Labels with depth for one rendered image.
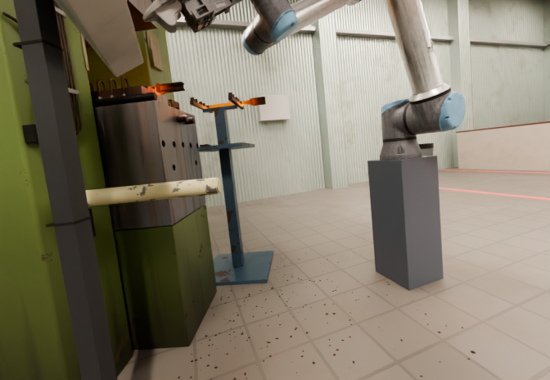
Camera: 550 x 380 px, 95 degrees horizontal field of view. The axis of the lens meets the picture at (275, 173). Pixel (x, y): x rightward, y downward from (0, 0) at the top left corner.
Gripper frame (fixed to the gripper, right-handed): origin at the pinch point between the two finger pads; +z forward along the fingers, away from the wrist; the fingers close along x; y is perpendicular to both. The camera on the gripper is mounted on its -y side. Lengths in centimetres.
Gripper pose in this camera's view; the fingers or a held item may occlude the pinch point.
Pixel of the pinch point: (146, 14)
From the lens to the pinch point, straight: 76.4
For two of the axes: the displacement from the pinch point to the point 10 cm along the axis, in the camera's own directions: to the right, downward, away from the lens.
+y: 5.5, 8.0, 2.5
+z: -7.5, 6.1, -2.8
